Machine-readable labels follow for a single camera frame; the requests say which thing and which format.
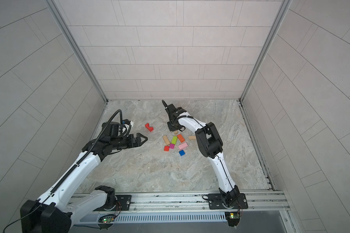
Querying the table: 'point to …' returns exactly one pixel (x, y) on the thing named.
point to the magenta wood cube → (172, 146)
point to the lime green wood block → (174, 140)
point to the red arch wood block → (149, 128)
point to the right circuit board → (232, 215)
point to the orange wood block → (181, 138)
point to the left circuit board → (107, 219)
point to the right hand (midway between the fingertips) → (173, 127)
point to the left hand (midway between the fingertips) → (145, 138)
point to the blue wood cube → (182, 153)
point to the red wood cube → (166, 148)
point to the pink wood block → (183, 145)
